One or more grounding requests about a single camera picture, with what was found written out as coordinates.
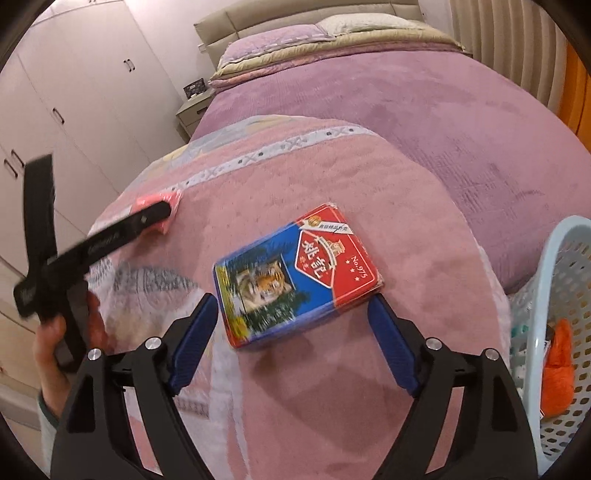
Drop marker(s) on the light blue plastic basket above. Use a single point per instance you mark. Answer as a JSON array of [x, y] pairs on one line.
[[558, 290]]

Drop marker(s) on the orange plastic bag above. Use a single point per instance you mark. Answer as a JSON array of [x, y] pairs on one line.
[[558, 387]]

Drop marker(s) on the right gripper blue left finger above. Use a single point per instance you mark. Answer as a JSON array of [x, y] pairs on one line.
[[157, 371]]

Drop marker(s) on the red blue playing card box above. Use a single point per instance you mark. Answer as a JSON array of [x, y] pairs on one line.
[[293, 279]]

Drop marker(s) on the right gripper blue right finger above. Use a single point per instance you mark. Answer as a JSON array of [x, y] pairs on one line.
[[429, 375]]

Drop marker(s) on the white patterned pillow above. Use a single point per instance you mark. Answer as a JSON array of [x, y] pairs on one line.
[[342, 24]]

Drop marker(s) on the white wardrobe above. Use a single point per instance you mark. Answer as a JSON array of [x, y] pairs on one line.
[[87, 85]]

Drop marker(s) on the folded beige quilt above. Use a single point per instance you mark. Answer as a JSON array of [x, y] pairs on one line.
[[372, 41]]

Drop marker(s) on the beige curtain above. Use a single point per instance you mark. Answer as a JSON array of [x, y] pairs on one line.
[[519, 40]]

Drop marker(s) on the purple bedspread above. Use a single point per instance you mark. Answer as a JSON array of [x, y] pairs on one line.
[[512, 167]]

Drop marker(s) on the beige padded headboard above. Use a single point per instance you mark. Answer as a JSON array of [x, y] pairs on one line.
[[244, 18]]

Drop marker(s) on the beige nightstand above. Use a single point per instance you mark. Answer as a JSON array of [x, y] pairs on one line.
[[192, 110]]

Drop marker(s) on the orange curtain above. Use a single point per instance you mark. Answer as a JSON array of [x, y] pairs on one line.
[[575, 106]]

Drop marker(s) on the pink clay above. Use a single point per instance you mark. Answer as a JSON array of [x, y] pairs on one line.
[[157, 211]]

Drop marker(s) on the small picture frame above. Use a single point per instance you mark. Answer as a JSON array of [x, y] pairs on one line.
[[195, 88]]

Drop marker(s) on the purple pillow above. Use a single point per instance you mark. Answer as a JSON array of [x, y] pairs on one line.
[[254, 45]]

